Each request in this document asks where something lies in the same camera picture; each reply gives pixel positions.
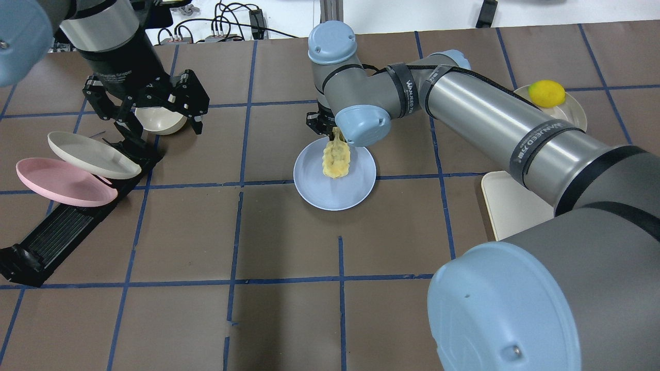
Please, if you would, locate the cream plate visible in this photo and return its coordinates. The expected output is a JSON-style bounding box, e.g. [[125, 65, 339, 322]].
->
[[47, 131, 142, 179]]

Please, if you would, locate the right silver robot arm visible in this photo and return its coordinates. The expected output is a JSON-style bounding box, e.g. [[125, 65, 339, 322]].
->
[[307, 20, 659, 370]]

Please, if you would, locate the bread piece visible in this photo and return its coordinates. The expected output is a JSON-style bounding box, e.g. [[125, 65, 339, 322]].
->
[[322, 127, 351, 179]]

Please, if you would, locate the blue plate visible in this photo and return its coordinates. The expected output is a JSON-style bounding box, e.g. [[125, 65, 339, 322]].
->
[[294, 137, 377, 211]]

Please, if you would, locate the cream tray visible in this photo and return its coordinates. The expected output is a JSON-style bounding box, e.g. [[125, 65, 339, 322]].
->
[[481, 171, 554, 241]]

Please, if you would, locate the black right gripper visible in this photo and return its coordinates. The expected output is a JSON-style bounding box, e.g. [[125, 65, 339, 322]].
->
[[306, 111, 337, 137]]

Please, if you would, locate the cream bowl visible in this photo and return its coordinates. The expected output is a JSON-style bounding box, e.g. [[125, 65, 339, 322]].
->
[[135, 107, 187, 136]]

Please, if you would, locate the cream oval dish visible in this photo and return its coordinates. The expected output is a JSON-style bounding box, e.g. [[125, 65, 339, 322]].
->
[[514, 85, 588, 132]]

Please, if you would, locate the pink plate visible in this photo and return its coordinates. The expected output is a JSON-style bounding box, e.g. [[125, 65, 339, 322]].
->
[[15, 158, 119, 207]]

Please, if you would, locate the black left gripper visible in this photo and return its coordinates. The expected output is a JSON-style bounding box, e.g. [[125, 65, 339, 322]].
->
[[82, 36, 210, 150]]

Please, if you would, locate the black dish rack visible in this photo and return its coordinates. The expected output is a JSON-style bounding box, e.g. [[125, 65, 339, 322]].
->
[[1, 139, 162, 287]]

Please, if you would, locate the black power adapter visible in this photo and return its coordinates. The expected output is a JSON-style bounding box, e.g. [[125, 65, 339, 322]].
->
[[249, 8, 266, 40]]

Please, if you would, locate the aluminium frame post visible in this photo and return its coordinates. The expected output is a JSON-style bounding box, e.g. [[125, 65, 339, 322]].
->
[[320, 0, 344, 23]]

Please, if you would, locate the yellow lemon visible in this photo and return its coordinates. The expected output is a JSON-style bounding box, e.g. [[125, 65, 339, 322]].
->
[[527, 80, 567, 108]]

